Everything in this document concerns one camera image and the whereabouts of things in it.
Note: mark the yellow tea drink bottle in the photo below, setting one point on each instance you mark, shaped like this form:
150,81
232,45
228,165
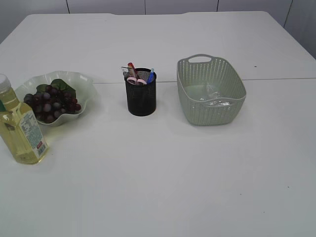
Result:
19,127

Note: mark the black mesh pen holder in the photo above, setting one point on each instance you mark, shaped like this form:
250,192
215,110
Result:
141,99

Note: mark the red marker pen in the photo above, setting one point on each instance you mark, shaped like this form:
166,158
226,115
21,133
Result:
132,70

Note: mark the green woven plastic basket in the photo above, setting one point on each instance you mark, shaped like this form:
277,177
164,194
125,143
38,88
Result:
217,71

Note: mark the pink scissors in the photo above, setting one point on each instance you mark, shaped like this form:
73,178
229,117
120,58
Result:
135,81

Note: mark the clear plastic ruler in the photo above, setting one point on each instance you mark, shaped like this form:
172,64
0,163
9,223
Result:
125,71

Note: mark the pale green wavy plate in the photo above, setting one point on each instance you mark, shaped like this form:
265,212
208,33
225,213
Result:
81,83

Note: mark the purple artificial grape bunch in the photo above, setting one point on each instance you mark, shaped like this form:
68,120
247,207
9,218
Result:
53,100

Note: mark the clear plastic sheet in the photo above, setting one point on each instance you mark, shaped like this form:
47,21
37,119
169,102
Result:
211,94

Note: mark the blue scissors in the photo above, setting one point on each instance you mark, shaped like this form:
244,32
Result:
151,76

